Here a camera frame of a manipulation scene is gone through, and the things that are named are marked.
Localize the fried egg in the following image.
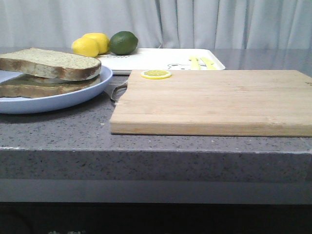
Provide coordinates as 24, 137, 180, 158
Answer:
28, 76, 69, 84

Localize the rear yellow lemon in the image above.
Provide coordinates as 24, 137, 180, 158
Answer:
82, 32, 110, 55

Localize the green lime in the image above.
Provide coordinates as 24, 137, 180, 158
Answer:
109, 31, 138, 55

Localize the white curtain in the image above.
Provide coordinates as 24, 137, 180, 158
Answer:
0, 0, 312, 49

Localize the lemon slice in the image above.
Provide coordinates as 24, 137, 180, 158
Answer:
140, 70, 172, 79

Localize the bread slice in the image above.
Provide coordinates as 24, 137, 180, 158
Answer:
0, 48, 101, 81
0, 74, 101, 98

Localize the wooden cutting board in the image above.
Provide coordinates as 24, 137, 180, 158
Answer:
110, 70, 312, 137

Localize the white bear tray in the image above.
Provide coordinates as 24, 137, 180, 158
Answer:
97, 48, 225, 75

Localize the front yellow lemon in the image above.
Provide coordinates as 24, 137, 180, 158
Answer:
71, 37, 99, 57

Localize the yellow lemon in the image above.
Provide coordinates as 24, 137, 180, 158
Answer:
71, 37, 99, 57
82, 32, 110, 55

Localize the light blue round plate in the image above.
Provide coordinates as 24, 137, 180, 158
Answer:
0, 66, 113, 114

